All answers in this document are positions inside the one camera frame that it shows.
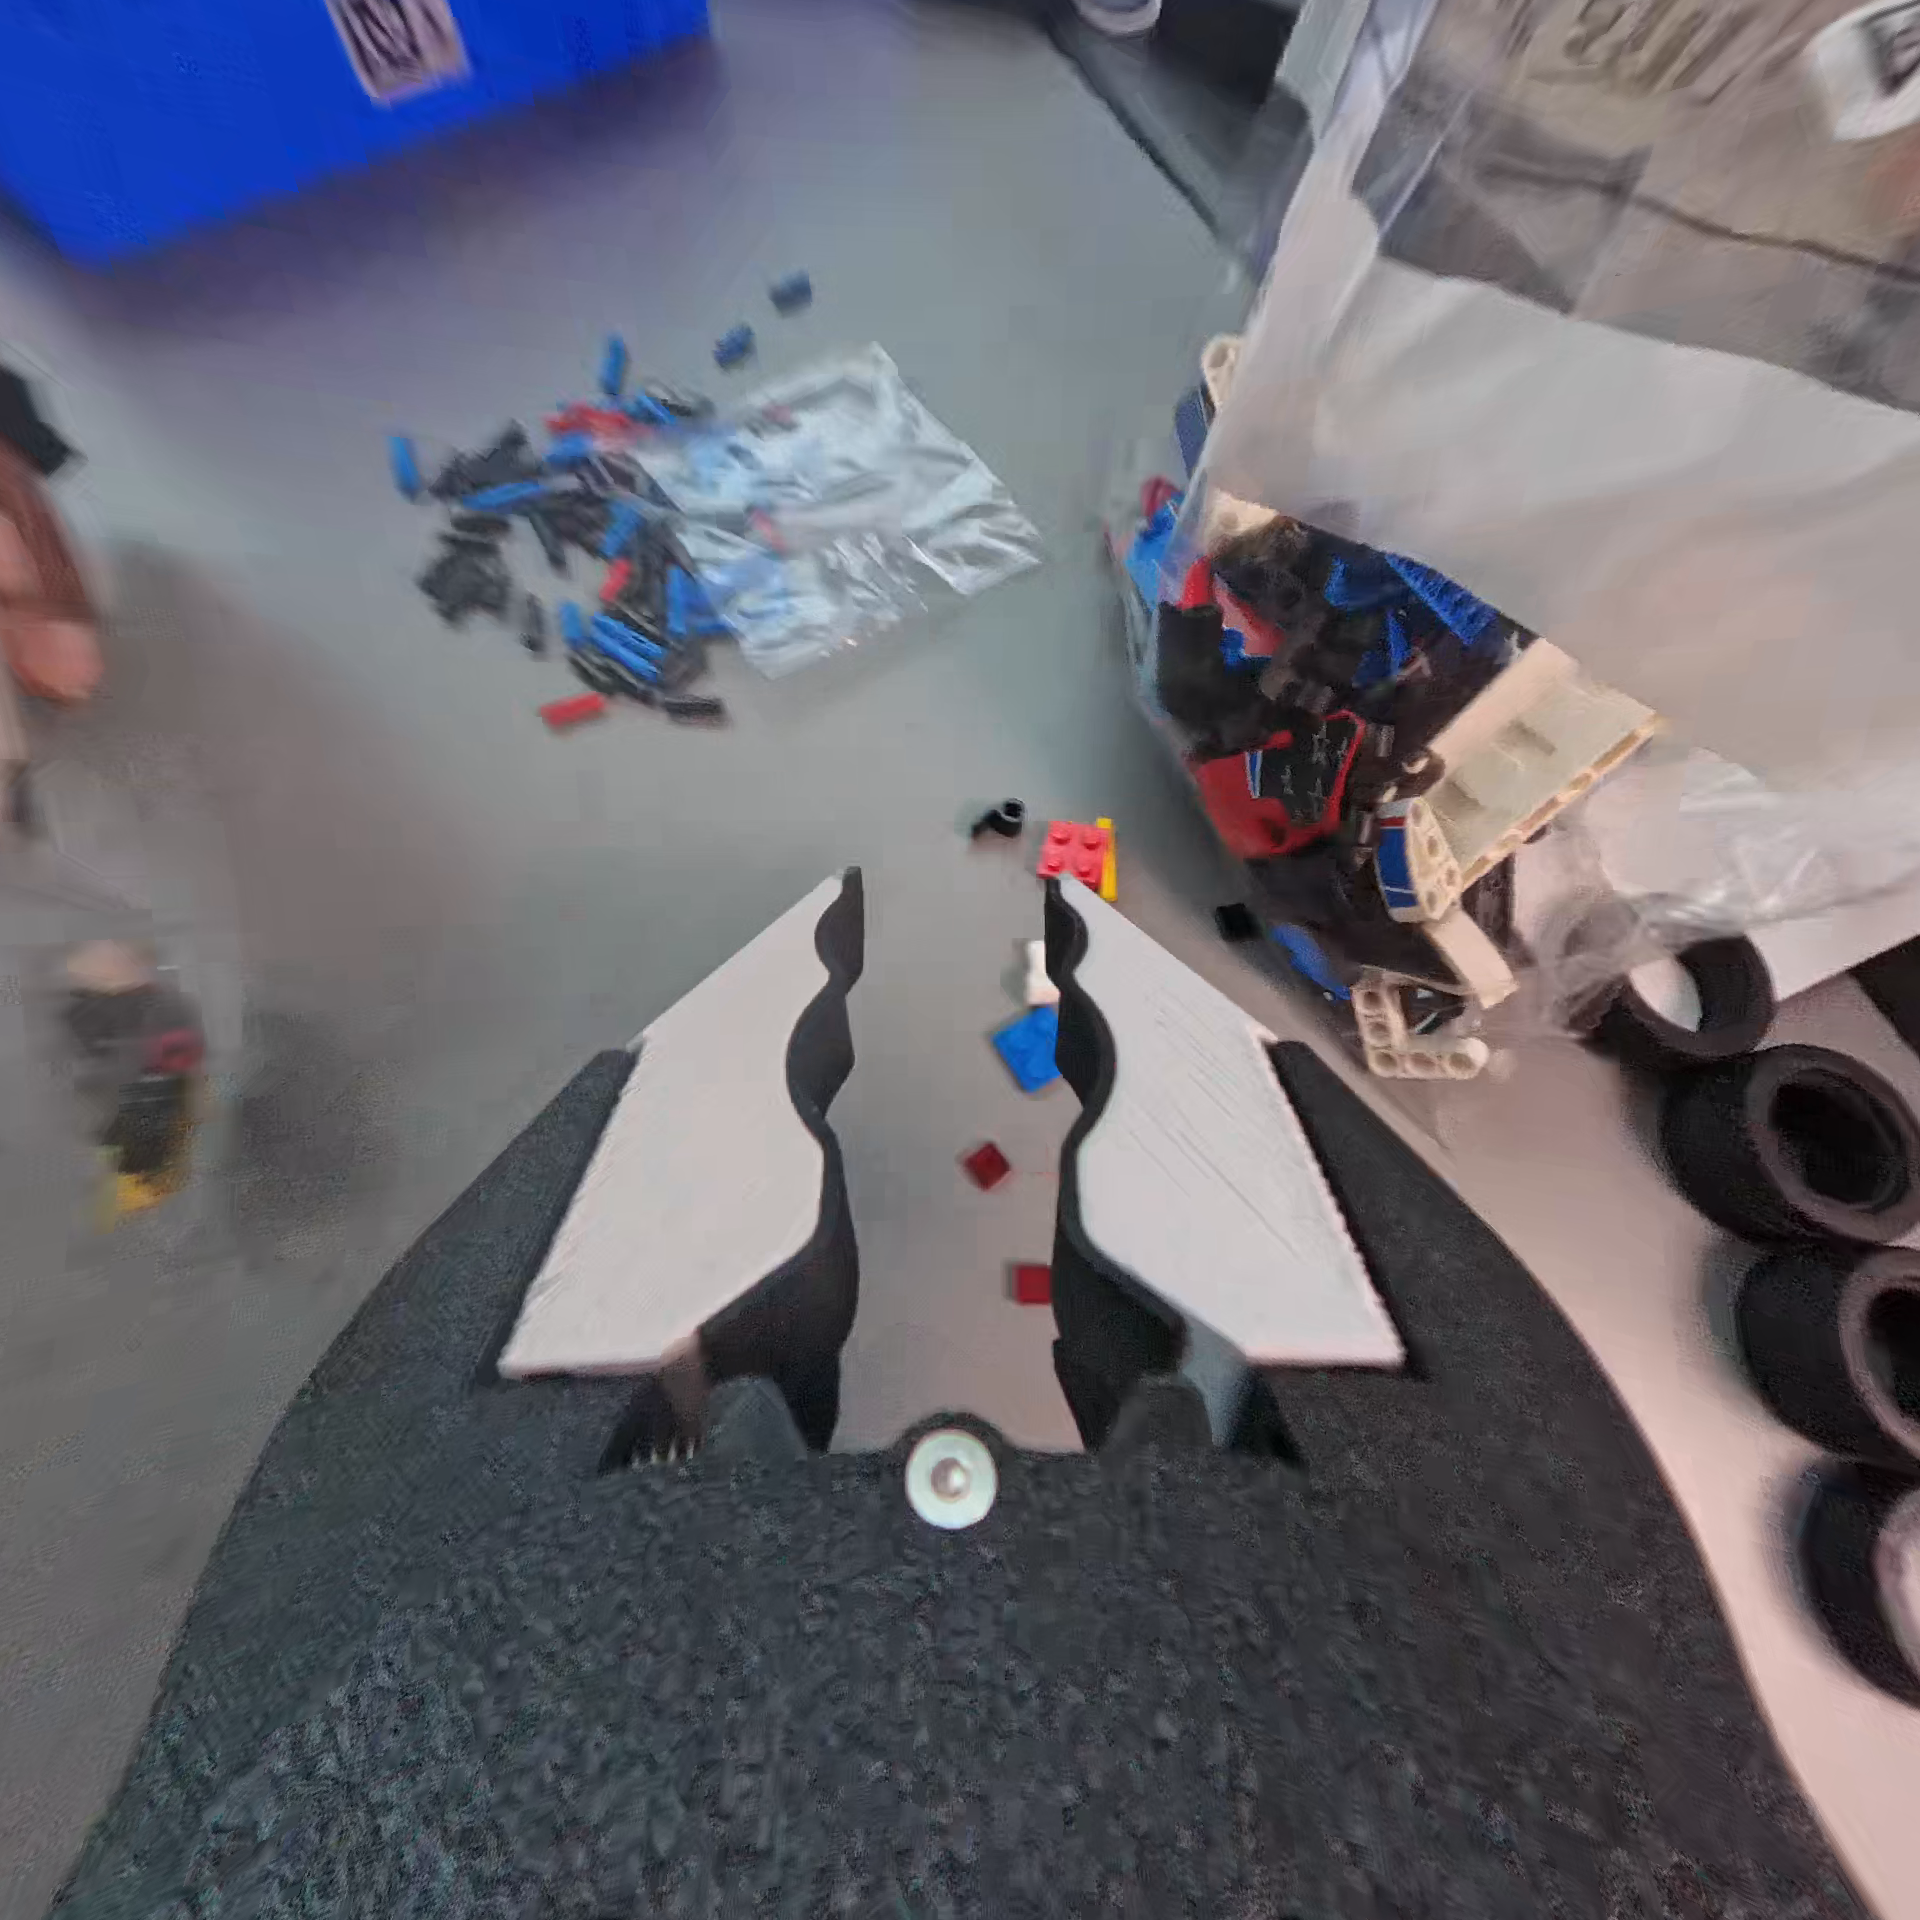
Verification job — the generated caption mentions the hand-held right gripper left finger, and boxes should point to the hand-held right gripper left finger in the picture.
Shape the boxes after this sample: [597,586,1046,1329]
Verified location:
[497,863,865,1454]

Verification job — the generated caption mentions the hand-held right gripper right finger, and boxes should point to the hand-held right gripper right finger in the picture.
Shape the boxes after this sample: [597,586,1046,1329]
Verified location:
[1042,877,1408,1454]

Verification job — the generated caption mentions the grey desk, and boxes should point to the grey desk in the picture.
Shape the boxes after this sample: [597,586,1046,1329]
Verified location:
[0,0,1306,1920]

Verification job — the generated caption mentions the person's left hand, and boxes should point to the person's left hand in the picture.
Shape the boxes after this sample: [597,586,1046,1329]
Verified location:
[0,451,106,707]

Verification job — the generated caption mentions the white holed toy beam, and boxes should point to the white holed toy beam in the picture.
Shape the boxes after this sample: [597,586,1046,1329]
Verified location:
[1350,982,1495,1082]

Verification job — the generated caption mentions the blue plastic bin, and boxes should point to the blue plastic bin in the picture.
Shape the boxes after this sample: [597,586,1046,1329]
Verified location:
[0,0,712,273]

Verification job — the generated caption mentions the white blue red striped panel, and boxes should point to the white blue red striped panel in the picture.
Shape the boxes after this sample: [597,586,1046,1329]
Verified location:
[1370,796,1465,924]

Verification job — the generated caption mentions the red star-print toy panel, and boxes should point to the red star-print toy panel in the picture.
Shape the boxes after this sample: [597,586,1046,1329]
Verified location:
[1190,711,1374,858]

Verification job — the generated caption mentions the black toy tyre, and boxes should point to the black toy tyre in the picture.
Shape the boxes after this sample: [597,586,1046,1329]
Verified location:
[1797,1462,1920,1705]
[1736,1245,1920,1465]
[1657,1045,1920,1249]
[1591,938,1778,1068]

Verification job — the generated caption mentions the pile of small toy pins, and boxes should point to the pile of small toy pins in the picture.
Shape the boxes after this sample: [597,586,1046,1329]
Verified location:
[386,270,818,733]

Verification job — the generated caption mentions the large white toy panel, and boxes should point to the large white toy panel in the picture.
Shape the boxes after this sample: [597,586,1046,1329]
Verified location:
[1417,638,1658,887]

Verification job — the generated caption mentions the heap of mixed toy bricks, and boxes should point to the heap of mixed toy bricks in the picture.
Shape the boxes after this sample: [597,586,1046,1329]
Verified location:
[1118,335,1658,1082]

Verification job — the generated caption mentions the red black yellow toy parts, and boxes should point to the red black yellow toy parts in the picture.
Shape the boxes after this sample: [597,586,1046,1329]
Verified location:
[58,943,208,1215]

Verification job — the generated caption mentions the small empty clear bag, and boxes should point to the small empty clear bag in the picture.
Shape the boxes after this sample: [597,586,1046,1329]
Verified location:
[637,342,1045,681]

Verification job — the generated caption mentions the large clear plastic bag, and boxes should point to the large clear plastic bag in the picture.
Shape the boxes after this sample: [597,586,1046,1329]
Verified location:
[1111,0,1920,1082]

